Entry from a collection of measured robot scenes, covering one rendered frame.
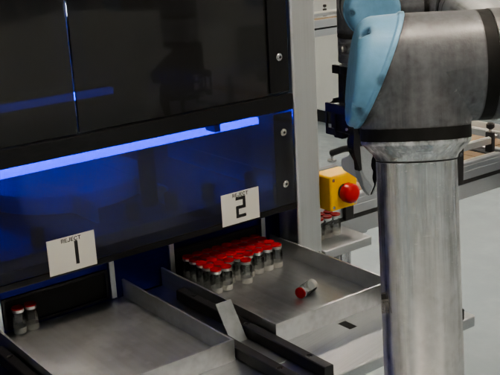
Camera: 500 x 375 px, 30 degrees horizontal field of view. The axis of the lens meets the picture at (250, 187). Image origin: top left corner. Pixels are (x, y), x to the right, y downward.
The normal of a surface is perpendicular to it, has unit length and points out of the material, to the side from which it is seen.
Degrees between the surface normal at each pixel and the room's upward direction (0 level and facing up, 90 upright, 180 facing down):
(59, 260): 90
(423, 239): 79
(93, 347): 0
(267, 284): 0
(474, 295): 0
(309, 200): 90
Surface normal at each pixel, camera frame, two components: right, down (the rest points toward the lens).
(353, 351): -0.05, -0.96
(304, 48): 0.60, 0.20
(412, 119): -0.20, 0.10
